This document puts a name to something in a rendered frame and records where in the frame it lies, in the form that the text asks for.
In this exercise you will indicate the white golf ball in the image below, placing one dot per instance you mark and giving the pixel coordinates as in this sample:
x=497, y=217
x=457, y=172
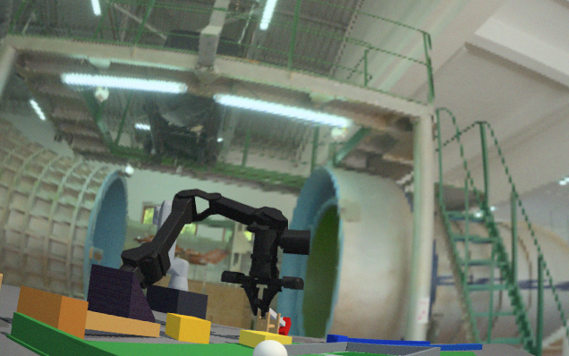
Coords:
x=270, y=348

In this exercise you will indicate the green flat mat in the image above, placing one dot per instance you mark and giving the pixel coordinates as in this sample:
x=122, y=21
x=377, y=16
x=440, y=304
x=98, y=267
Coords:
x=164, y=349

